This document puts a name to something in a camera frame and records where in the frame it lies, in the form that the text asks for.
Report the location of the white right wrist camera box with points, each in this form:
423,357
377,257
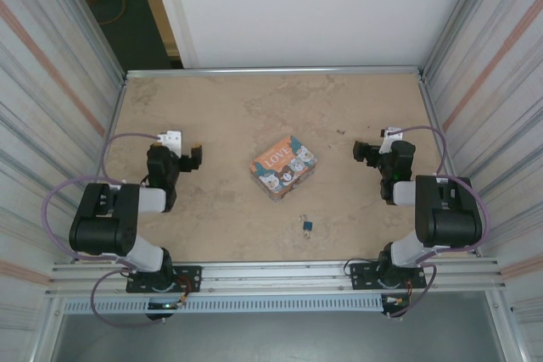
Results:
385,143

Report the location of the orange bear print tin box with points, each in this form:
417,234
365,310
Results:
284,167

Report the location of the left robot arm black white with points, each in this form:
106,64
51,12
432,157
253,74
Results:
102,230

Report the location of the small blue padlock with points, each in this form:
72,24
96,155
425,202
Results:
308,225

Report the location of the wooden door frame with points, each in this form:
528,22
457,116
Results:
157,6

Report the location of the small black controller board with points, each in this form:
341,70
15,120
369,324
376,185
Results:
163,306
394,302

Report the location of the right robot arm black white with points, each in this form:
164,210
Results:
449,226

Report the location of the aluminium table end rail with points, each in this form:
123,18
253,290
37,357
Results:
275,70

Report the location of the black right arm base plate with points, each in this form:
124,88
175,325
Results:
362,273

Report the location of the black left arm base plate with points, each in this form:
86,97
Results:
188,279

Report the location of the long aluminium mounting rail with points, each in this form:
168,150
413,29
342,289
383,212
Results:
275,273

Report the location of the aluminium table side rail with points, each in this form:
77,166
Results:
427,103
120,101

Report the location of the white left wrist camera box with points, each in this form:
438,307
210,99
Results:
173,140

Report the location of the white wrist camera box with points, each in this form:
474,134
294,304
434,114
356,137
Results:
385,143
173,140

